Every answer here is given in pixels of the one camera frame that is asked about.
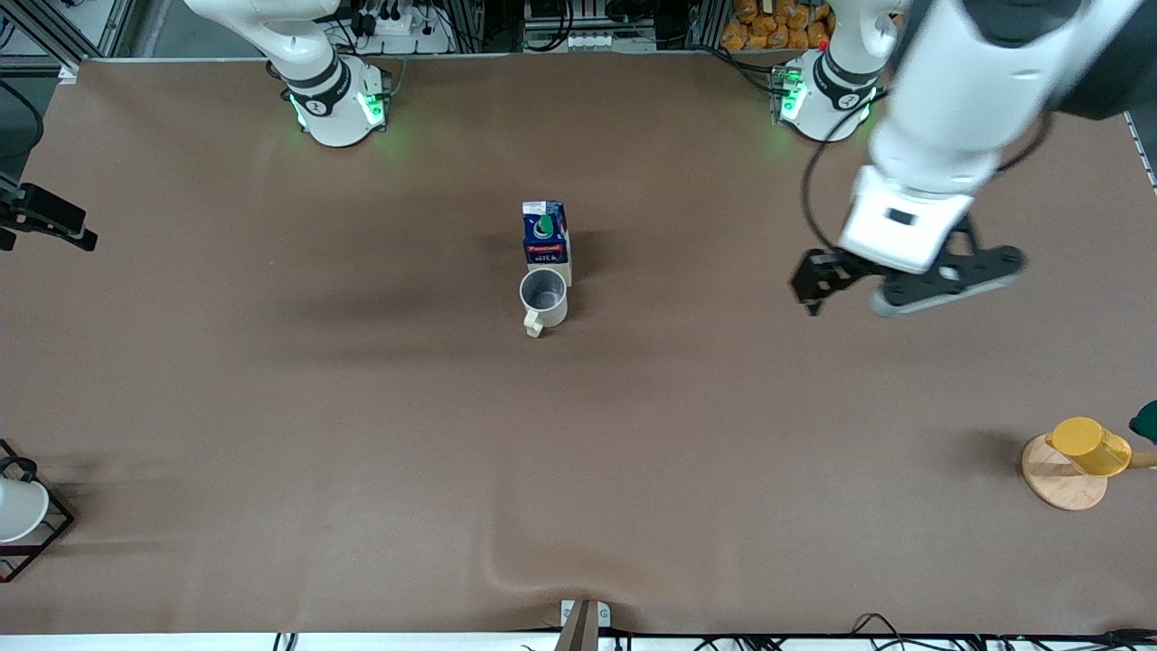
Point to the blue Pascual milk carton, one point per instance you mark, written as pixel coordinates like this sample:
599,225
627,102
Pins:
545,226

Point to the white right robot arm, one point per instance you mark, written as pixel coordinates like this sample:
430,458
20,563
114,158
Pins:
330,99

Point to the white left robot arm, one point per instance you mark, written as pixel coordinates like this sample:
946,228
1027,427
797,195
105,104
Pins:
958,90

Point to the yellow plastic cup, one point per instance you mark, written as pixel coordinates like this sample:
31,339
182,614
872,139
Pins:
1089,448

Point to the dark green cup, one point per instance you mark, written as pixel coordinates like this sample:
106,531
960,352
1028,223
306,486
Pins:
1146,423

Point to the white cup in rack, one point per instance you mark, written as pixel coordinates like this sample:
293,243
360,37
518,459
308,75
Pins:
18,511

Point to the orange snack packets pile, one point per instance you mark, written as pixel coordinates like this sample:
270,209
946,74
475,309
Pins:
768,27

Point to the wooden round mug stand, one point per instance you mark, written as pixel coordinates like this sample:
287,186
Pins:
1053,484

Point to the brown table cover sheet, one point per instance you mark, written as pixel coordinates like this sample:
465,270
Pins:
578,434

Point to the small white power strip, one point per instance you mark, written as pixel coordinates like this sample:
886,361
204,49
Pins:
597,42

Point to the white power strip with plugs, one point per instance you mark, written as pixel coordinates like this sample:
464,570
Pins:
402,27

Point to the aluminium frame post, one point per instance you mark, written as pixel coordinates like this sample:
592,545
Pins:
63,41

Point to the metal table clamp bracket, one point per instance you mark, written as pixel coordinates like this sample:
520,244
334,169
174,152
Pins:
604,615

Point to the grey camera stand pole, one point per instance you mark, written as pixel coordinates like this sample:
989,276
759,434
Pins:
578,633

